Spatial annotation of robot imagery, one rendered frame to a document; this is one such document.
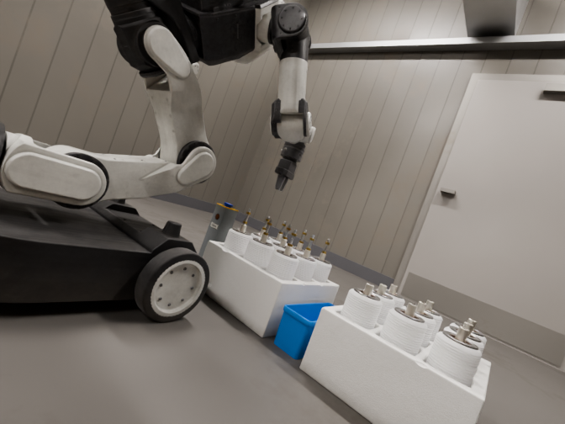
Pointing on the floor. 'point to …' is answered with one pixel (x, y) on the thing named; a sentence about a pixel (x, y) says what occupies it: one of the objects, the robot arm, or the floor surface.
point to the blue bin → (298, 327)
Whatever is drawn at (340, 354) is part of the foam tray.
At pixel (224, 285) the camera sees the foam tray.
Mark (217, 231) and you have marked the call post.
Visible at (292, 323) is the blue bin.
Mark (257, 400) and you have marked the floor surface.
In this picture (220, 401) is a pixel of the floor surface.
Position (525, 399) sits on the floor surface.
